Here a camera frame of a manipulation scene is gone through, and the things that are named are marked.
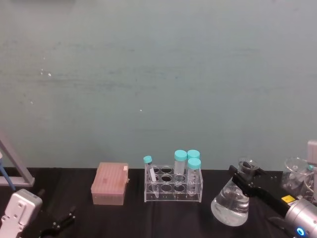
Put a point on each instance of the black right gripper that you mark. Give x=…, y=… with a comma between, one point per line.
x=268, y=198

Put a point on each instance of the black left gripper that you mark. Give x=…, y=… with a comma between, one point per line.
x=48, y=233

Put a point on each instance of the glass conical flask with liquid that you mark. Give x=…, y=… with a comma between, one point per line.
x=229, y=210

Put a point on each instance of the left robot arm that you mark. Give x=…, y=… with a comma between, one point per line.
x=18, y=213

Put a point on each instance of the clear glass beaker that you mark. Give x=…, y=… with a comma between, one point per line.
x=293, y=178

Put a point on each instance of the wide tube with teal cap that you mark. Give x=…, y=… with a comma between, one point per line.
x=180, y=163
x=193, y=153
x=194, y=173

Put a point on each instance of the blue pipette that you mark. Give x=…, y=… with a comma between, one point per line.
x=6, y=176

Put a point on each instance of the pink pipette tip box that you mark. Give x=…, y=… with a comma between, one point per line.
x=109, y=183

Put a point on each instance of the clear acrylic tube rack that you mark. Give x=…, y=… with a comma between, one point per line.
x=171, y=197

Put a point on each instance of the slim tube with teal cap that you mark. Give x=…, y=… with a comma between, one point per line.
x=150, y=171

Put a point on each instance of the black table cloth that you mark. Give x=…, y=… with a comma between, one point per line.
x=158, y=220

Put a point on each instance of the grey metal stand frame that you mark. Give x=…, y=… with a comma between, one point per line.
x=17, y=163

